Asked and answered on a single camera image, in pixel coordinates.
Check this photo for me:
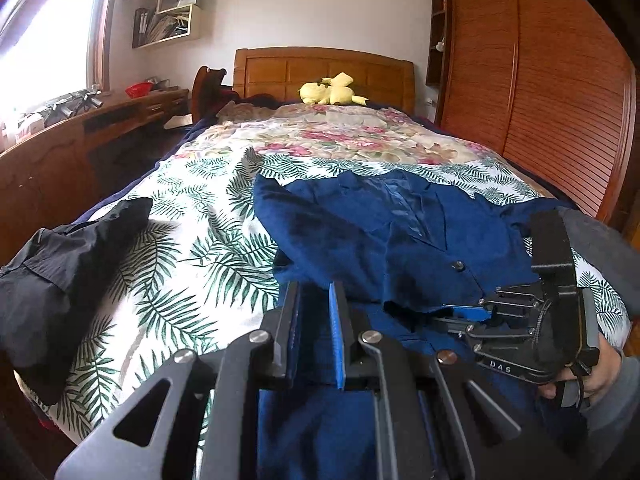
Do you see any leaf print bed sheet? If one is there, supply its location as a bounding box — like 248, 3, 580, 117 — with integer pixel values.
54, 146, 632, 448

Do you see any wooden bed headboard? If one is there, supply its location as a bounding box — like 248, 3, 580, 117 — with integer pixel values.
233, 47, 417, 117

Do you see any yellow plush toy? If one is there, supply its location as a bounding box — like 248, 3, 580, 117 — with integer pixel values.
298, 72, 369, 107

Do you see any wooden corner shelf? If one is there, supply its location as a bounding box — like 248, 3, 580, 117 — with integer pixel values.
425, 0, 449, 89

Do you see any white box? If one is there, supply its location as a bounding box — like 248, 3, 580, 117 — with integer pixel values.
14, 112, 47, 145

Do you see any wooden chair with dark cloth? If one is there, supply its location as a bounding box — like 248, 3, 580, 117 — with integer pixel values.
192, 65, 236, 117

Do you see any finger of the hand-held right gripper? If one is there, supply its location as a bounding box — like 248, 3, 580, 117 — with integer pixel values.
442, 282, 542, 322
431, 316, 502, 350

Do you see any blue suit jacket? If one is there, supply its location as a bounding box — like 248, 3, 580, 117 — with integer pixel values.
252, 169, 593, 480

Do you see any black garment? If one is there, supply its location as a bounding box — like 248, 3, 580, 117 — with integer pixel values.
0, 197, 154, 406

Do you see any wooden desk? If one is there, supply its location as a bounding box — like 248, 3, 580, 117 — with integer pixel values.
0, 88, 194, 267

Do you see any wooden louvered wardrobe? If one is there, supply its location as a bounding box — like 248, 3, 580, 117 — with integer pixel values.
434, 0, 640, 233

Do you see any window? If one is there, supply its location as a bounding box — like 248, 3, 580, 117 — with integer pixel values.
0, 0, 113, 113

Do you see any beige pillow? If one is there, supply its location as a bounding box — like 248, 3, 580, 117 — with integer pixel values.
217, 101, 388, 127

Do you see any person's right forearm grey sleeve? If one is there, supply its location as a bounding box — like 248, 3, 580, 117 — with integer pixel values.
557, 207, 640, 463

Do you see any navy bed cover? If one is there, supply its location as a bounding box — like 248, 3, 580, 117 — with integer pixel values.
74, 117, 221, 223

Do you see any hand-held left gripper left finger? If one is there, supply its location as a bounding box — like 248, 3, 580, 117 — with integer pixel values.
55, 280, 302, 480

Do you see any white wall shelf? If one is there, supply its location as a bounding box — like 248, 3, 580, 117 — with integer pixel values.
122, 0, 210, 51

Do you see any person's right hand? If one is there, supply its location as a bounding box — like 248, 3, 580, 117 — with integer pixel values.
542, 340, 624, 411

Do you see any floral blanket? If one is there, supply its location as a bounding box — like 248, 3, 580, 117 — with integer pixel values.
165, 107, 503, 172

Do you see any grey metal desk clutter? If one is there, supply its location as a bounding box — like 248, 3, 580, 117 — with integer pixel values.
42, 89, 103, 122

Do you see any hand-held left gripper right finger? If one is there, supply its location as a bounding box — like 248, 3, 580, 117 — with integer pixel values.
327, 279, 601, 480

